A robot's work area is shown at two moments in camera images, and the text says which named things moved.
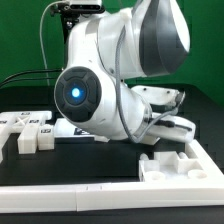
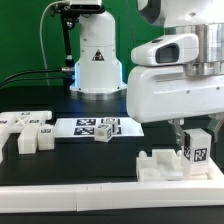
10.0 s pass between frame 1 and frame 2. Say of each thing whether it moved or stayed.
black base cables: stayed
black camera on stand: stayed
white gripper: moved
